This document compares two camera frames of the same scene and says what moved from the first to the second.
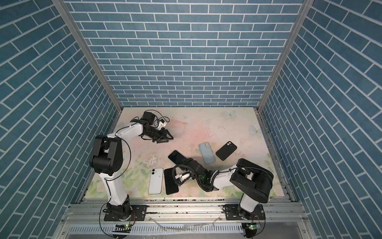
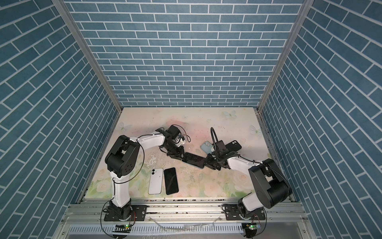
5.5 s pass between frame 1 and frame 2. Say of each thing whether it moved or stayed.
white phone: stayed
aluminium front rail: stayed
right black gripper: moved
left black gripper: moved
